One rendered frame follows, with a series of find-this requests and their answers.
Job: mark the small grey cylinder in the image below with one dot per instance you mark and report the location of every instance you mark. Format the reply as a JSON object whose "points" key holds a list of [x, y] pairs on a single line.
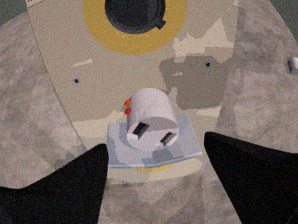
{"points": [[293, 64]]}

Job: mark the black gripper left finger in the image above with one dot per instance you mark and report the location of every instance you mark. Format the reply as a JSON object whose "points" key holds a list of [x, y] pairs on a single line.
{"points": [[70, 195]]}

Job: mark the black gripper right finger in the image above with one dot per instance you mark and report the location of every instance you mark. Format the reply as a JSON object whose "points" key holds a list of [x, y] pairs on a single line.
{"points": [[262, 183]]}

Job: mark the grey cylinder with two slots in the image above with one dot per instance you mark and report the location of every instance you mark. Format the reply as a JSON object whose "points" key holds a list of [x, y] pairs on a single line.
{"points": [[152, 125]]}

